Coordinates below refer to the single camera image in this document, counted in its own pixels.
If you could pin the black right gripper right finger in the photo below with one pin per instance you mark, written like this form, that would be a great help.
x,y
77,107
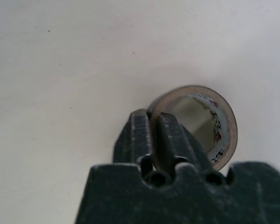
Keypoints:
x,y
179,142

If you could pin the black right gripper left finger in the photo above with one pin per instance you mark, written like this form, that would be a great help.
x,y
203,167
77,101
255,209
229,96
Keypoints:
x,y
137,137

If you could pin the brown tape roll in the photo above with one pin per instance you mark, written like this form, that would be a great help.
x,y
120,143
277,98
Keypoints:
x,y
232,130

